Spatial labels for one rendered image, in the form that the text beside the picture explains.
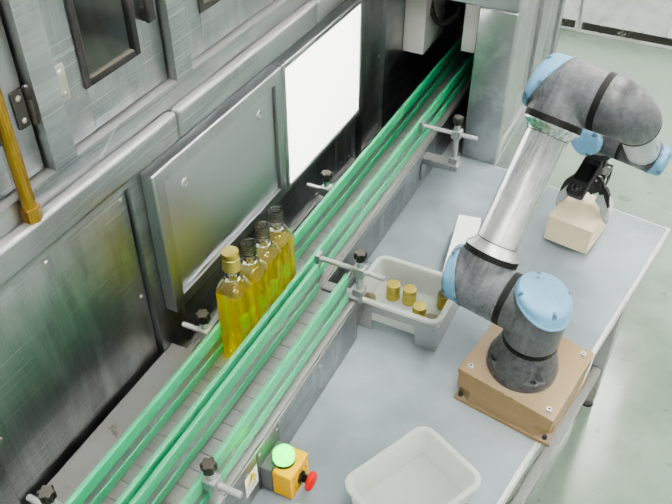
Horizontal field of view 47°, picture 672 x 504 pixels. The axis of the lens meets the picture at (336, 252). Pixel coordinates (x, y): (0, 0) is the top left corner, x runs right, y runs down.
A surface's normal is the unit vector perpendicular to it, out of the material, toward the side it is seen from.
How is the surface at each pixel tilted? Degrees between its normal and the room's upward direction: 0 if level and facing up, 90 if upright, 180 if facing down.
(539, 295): 12
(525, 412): 90
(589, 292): 0
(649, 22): 90
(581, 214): 0
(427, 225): 0
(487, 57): 90
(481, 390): 90
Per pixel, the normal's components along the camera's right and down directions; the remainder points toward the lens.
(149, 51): 0.90, 0.29
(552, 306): 0.15, -0.65
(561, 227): -0.58, 0.53
